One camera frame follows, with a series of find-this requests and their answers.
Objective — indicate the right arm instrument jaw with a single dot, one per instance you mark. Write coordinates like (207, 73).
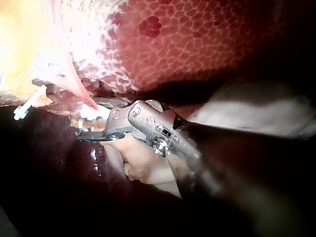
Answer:
(116, 101)
(93, 135)

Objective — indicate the right arm instrument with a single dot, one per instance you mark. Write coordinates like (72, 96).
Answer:
(145, 123)

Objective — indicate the white clip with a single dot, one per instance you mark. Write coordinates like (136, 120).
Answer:
(91, 114)
(23, 109)

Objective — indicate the dark right arm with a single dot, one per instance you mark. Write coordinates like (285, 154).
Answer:
(249, 177)

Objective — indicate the thin tube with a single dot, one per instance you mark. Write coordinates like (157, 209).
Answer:
(77, 86)

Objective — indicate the pale fatty tissue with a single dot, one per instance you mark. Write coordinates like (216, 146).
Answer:
(143, 163)
(247, 108)
(49, 67)

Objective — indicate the dark red liver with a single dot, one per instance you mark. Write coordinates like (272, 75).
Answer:
(187, 54)

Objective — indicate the gallbladder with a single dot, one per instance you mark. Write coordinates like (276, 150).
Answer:
(19, 39)

